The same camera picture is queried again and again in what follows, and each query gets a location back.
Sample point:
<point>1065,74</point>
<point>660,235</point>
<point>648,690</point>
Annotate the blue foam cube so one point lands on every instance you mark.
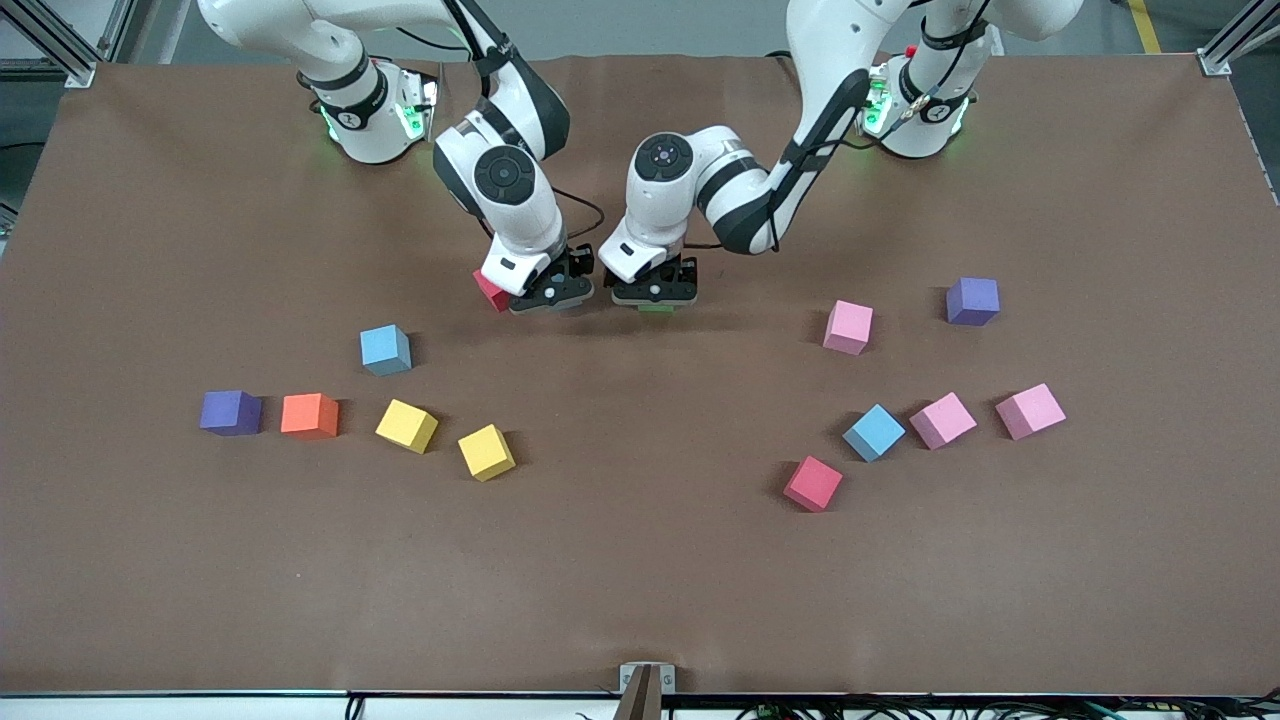
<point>874,432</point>
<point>385,348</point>

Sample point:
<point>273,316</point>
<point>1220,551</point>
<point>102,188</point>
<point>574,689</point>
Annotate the red foam cube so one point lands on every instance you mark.
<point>488,290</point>
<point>812,483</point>

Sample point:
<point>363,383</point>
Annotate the purple foam cube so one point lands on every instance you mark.
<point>972,300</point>
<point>228,411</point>

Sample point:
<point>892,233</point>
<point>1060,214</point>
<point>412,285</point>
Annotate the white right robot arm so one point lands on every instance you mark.
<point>505,180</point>

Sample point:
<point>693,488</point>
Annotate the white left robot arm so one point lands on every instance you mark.
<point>740,190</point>

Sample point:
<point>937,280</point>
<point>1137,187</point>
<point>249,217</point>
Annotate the yellow floor tape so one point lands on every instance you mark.
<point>1147,28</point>

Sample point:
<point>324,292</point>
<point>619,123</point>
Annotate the aluminium frame post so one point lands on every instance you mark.
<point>1215,62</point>
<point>78,75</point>

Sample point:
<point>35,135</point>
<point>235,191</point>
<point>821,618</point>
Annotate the green foam cube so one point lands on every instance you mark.
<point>655,309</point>

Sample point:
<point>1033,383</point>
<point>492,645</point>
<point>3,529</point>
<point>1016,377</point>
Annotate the orange foam cube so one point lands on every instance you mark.
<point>308,414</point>

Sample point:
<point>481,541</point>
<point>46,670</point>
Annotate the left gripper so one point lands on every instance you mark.
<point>684,269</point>

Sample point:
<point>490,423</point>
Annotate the yellow foam cube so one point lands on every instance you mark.
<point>405,424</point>
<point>486,451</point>

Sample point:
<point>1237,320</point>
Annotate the brown table mat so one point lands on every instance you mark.
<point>640,580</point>

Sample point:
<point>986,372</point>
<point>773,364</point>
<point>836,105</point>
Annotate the pink foam cube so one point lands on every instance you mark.
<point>1030,410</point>
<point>942,419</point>
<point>848,325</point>

